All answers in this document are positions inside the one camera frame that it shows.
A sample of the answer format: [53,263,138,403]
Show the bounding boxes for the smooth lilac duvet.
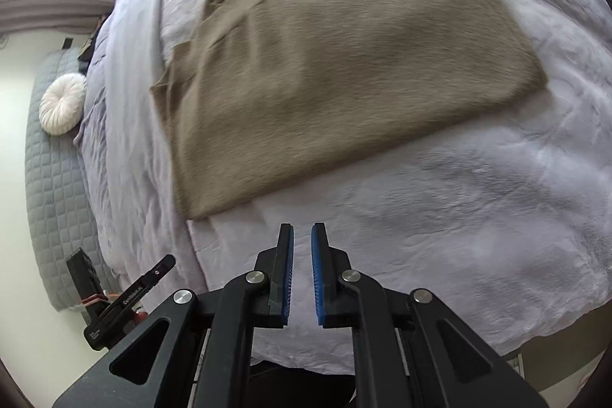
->
[74,0,211,289]

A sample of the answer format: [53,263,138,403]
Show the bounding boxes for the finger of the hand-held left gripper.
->
[66,248,103,323]
[138,254,177,289]

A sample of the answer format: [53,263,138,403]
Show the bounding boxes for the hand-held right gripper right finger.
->
[311,221,550,408]

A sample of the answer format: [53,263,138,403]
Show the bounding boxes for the grey quilted headboard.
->
[25,49,120,313]

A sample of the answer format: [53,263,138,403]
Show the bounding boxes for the brown knit sweater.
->
[150,0,548,220]

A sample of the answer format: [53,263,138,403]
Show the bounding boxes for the lavender embossed blanket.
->
[158,0,612,375]

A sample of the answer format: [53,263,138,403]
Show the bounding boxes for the dark bedside clutter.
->
[78,13,105,69]

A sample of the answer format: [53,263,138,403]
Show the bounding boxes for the white round pillow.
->
[39,73,87,136]

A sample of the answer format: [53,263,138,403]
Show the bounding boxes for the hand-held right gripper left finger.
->
[50,223,295,408]

